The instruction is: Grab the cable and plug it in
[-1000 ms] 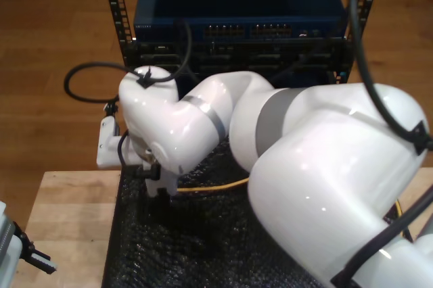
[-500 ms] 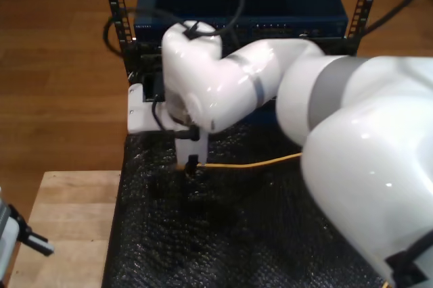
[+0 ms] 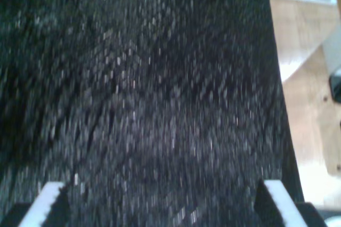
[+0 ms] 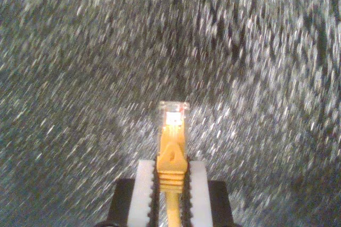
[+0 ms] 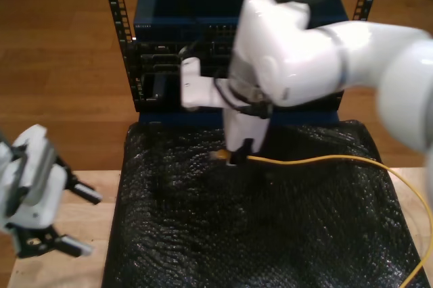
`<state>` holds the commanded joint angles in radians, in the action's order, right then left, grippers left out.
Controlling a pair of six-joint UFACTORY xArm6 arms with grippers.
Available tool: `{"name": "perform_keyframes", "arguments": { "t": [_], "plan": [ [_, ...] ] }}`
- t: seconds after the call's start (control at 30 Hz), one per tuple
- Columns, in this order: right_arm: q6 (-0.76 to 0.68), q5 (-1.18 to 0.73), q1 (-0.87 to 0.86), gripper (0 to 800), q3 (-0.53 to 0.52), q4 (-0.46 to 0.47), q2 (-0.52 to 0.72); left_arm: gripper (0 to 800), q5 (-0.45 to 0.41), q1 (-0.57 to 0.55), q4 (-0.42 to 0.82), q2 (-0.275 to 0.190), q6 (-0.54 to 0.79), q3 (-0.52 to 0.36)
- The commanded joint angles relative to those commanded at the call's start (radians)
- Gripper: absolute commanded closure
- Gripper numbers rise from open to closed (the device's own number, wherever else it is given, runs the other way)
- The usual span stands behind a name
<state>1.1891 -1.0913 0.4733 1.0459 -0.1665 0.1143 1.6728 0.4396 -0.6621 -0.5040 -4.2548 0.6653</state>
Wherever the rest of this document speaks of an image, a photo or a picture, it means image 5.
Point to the black rack server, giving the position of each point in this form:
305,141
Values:
152,54

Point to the blue base board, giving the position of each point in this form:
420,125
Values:
176,118

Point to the black bubble wrap mat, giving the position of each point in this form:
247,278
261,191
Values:
220,234

